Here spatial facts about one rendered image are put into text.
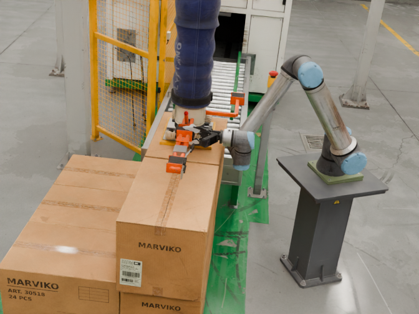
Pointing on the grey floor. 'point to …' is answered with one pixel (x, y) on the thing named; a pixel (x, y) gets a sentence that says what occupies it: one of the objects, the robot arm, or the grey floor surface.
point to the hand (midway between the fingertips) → (184, 134)
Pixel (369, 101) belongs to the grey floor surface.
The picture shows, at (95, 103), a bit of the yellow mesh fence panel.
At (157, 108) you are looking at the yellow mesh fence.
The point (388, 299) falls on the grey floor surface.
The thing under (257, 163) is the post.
